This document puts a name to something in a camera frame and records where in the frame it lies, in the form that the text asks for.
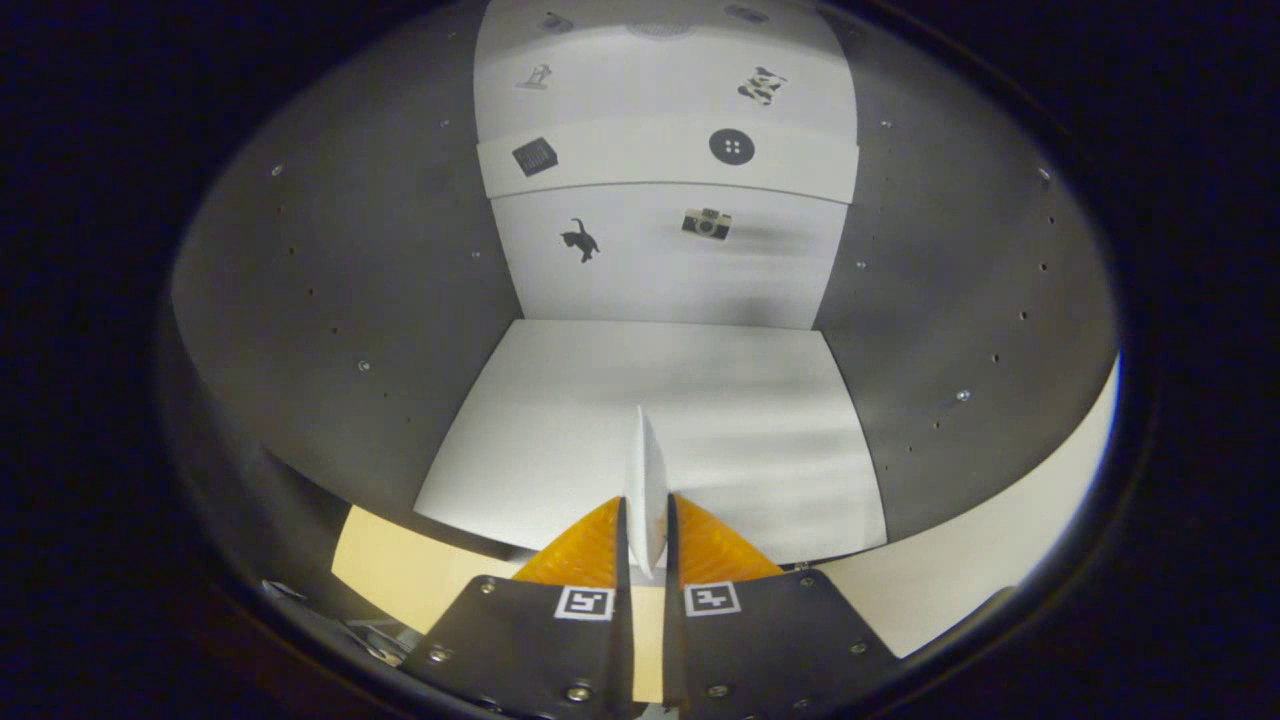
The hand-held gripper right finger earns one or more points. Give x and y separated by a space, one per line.
770 650

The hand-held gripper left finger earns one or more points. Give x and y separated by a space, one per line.
520 650

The dark grey cabinet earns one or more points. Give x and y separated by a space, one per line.
350 280

